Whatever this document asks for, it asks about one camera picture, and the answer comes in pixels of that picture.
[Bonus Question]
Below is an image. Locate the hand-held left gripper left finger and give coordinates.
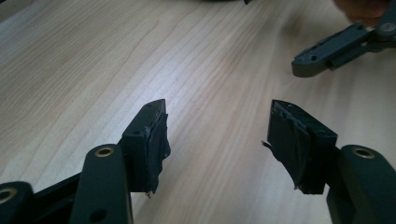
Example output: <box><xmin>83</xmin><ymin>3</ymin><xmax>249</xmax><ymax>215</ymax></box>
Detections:
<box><xmin>118</xmin><ymin>98</ymin><xmax>172</xmax><ymax>199</ymax></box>

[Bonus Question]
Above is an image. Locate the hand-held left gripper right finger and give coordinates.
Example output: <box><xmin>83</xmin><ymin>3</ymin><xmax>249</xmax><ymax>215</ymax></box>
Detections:
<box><xmin>261</xmin><ymin>99</ymin><xmax>339</xmax><ymax>195</ymax></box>

